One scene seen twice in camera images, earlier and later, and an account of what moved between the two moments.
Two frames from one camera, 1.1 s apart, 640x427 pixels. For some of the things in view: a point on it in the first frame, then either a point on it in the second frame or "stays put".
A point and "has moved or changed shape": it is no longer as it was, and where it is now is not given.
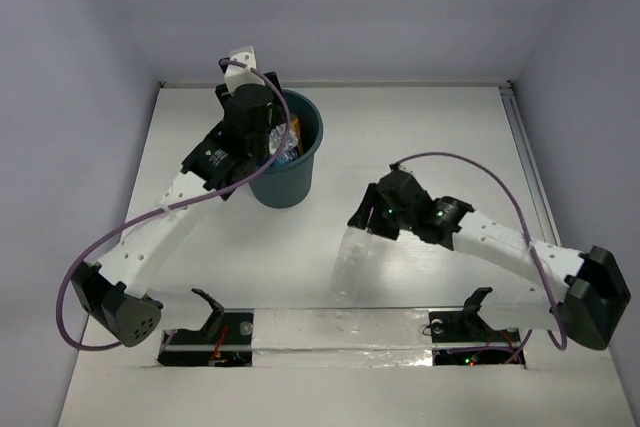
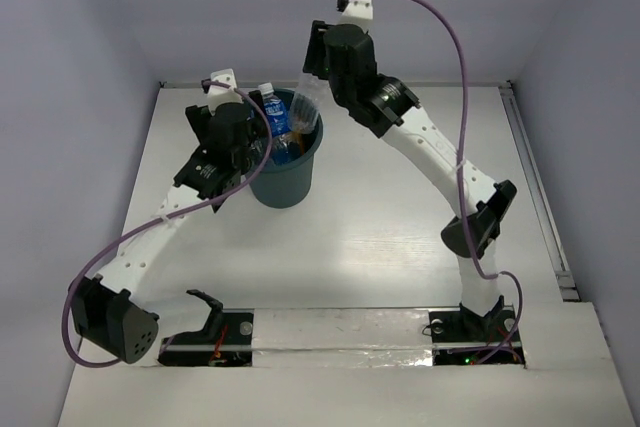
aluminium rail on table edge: x=527 y=162 stays put
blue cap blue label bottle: x=285 y=157 stays put
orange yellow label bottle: x=296 y=128 stays put
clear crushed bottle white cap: x=276 y=135 has moved or changed shape
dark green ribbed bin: x=289 y=184 stays put
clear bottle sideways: x=353 y=281 → x=305 y=103
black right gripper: x=360 y=218 → x=317 y=50
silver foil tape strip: x=337 y=338 stays put
